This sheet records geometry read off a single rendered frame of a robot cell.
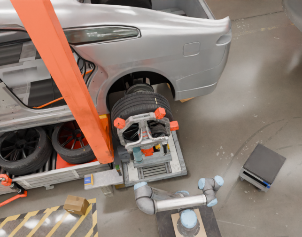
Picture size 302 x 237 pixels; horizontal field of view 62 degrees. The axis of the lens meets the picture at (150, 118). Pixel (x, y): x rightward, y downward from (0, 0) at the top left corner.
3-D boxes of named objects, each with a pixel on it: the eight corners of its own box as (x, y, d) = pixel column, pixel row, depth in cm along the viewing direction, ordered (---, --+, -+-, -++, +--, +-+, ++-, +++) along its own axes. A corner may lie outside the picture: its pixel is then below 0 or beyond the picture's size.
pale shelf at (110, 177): (121, 168, 288) (121, 167, 286) (123, 182, 278) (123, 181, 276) (85, 176, 287) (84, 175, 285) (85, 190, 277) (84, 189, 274)
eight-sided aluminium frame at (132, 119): (169, 138, 289) (168, 108, 245) (171, 143, 285) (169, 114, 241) (123, 147, 287) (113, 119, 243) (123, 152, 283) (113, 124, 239)
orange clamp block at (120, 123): (125, 119, 249) (117, 116, 244) (126, 125, 244) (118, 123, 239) (120, 123, 253) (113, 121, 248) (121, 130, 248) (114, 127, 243)
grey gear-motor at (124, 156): (132, 137, 353) (127, 122, 325) (135, 164, 328) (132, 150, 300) (119, 139, 353) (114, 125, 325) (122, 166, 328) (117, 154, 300)
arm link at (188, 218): (182, 233, 238) (182, 227, 224) (178, 214, 248) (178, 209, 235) (198, 229, 239) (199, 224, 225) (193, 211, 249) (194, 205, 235)
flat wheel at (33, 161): (10, 186, 304) (-2, 178, 285) (-2, 147, 340) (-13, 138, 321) (60, 158, 322) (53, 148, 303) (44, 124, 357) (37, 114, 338)
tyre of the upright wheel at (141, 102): (180, 110, 292) (146, 80, 246) (185, 126, 278) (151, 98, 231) (135, 135, 317) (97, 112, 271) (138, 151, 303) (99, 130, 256)
